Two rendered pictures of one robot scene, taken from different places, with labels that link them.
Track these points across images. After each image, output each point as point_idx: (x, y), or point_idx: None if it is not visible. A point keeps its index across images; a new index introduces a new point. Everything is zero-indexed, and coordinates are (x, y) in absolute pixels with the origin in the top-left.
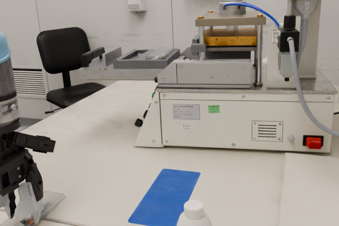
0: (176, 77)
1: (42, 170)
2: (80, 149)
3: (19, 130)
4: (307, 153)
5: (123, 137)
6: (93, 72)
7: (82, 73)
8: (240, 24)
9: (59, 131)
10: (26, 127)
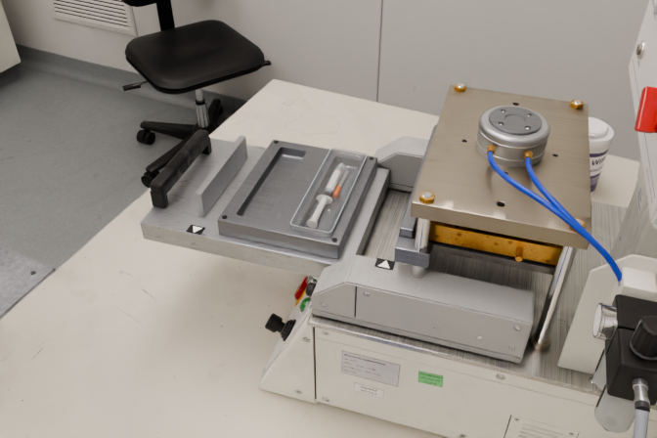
0: (353, 308)
1: None
2: (152, 377)
3: (39, 278)
4: None
5: (241, 342)
6: (175, 236)
7: (153, 232)
8: (522, 237)
9: (117, 295)
10: (54, 268)
